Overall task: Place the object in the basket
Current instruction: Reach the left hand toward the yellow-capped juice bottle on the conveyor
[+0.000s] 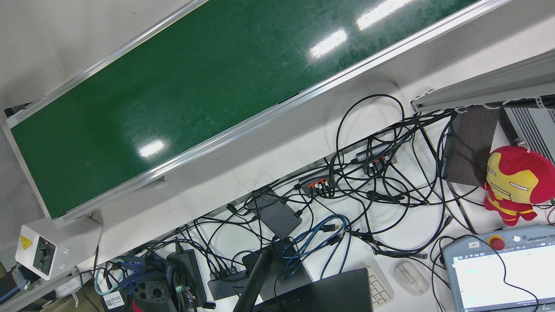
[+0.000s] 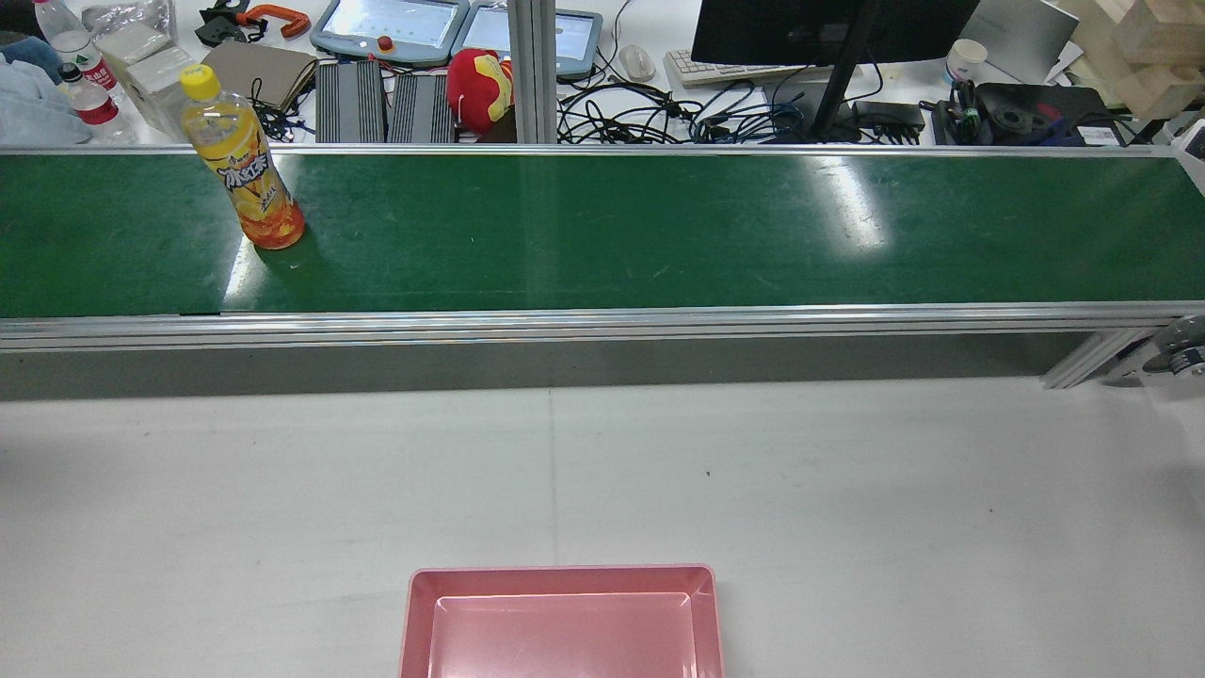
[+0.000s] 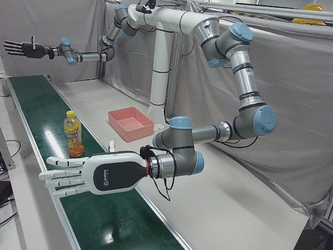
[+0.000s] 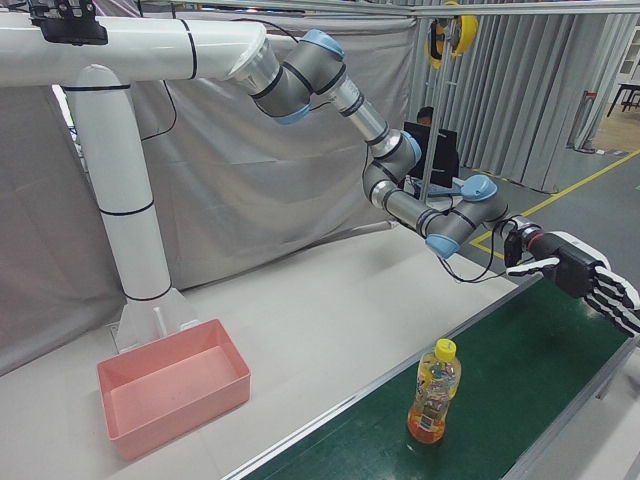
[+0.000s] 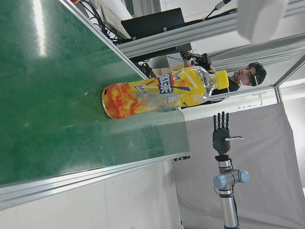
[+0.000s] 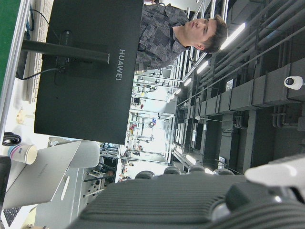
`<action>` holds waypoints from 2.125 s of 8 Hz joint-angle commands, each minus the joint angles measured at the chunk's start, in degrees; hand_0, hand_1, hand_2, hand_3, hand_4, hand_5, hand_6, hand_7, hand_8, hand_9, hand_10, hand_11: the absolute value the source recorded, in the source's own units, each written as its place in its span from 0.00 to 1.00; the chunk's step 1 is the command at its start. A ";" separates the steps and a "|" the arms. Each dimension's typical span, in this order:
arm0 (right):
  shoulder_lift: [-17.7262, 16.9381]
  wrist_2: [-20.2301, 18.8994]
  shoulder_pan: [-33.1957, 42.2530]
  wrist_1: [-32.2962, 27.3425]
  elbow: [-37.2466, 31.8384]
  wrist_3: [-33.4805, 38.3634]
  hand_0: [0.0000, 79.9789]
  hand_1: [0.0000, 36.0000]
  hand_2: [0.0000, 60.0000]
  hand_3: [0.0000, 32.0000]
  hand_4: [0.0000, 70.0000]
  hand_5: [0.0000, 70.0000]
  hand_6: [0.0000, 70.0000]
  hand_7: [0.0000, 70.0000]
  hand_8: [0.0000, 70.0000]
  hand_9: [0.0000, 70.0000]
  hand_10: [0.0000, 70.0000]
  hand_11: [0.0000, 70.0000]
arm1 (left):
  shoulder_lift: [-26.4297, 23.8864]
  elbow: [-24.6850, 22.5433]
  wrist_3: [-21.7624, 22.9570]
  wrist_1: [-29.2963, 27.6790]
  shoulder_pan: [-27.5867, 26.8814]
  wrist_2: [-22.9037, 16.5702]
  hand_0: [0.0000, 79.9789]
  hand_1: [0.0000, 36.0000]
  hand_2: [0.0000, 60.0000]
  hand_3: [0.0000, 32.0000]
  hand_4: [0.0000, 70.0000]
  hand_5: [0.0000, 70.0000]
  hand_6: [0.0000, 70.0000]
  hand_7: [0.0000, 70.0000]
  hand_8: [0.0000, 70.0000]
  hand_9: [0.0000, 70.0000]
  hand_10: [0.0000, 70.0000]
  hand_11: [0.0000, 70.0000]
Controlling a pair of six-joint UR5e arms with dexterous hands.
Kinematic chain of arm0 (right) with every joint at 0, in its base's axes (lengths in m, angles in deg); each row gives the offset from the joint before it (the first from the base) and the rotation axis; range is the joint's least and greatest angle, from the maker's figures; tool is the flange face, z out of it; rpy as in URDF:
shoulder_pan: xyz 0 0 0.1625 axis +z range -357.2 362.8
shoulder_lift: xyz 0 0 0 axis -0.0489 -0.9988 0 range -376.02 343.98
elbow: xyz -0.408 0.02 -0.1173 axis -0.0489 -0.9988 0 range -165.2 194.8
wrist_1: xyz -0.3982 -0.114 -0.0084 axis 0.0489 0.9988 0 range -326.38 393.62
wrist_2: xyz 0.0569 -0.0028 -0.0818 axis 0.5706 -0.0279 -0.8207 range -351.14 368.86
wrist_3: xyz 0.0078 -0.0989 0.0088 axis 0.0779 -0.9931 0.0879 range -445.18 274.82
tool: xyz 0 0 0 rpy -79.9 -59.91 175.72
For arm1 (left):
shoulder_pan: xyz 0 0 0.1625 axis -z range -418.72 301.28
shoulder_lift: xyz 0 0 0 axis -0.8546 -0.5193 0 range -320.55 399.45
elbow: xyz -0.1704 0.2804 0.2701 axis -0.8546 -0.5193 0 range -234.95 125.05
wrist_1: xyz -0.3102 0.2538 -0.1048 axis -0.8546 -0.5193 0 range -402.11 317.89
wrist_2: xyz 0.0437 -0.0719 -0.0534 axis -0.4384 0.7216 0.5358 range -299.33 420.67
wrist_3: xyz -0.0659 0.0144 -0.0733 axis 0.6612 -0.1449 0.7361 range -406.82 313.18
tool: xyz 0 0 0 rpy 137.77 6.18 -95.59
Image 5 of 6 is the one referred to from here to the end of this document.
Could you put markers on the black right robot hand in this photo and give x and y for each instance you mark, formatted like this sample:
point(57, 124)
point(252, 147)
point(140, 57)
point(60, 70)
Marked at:
point(221, 140)

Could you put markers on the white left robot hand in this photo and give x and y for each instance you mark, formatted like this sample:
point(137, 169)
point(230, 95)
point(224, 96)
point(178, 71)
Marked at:
point(257, 19)

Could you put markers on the yellow orange drink bottle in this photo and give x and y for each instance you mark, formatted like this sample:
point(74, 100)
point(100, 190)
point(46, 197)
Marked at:
point(152, 95)

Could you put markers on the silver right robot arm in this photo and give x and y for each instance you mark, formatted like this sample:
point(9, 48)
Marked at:
point(228, 188)

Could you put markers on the grey fabric curtain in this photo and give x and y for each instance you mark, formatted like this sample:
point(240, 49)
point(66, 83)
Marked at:
point(257, 181)

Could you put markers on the person in black shirt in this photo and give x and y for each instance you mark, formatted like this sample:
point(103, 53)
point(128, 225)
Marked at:
point(247, 76)

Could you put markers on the black teleoperation glove device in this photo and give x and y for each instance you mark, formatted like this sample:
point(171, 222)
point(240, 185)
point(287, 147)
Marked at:
point(202, 60)

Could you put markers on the black computer monitor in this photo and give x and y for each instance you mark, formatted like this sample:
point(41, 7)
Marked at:
point(155, 22)

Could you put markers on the white computer keyboard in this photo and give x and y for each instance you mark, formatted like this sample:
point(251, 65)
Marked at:
point(114, 19)

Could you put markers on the green conveyor belt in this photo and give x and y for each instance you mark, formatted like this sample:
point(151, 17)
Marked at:
point(59, 100)

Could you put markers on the aluminium frame beams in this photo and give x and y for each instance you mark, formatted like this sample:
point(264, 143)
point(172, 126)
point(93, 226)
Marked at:
point(250, 52)

